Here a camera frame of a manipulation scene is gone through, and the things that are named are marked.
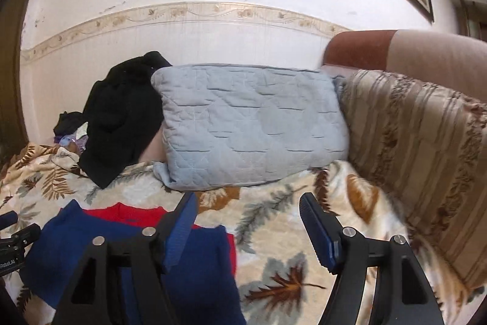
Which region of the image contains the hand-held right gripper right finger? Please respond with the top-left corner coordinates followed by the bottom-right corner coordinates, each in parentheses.
top-left (299, 193), bottom-right (446, 325)

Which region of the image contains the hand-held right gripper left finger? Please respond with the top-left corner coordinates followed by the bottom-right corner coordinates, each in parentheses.
top-left (51, 192), bottom-right (198, 325)

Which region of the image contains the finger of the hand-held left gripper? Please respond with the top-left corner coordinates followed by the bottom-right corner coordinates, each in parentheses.
top-left (0, 211), bottom-right (19, 230)

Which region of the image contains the red and blue sweater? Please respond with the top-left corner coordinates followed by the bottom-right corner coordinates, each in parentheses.
top-left (19, 200), bottom-right (248, 325)

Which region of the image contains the leaf print blanket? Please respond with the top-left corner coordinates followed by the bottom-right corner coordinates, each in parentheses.
top-left (0, 142), bottom-right (476, 325)

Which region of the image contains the purple plastic bag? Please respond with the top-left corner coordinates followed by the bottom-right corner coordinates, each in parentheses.
top-left (55, 123), bottom-right (90, 154)

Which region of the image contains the small dark cloth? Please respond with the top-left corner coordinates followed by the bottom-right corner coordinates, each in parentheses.
top-left (53, 111), bottom-right (90, 135)

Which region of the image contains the grey quilted pillow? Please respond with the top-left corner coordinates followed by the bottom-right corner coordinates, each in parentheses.
top-left (151, 63), bottom-right (351, 192)

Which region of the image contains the striped brown cushion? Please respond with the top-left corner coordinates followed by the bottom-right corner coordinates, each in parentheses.
top-left (337, 69), bottom-right (487, 291)

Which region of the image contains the black garment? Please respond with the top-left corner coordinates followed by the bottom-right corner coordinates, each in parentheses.
top-left (78, 51), bottom-right (173, 189)

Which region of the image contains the wooden door with glass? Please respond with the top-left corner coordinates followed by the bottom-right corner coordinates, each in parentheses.
top-left (0, 0), bottom-right (50, 158)

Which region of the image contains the red and beige headboard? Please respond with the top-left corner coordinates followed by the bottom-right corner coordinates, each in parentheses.
top-left (321, 29), bottom-right (487, 101)

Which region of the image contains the wooden window frame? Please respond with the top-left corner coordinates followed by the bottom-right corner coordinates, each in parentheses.
top-left (451, 0), bottom-right (487, 40)

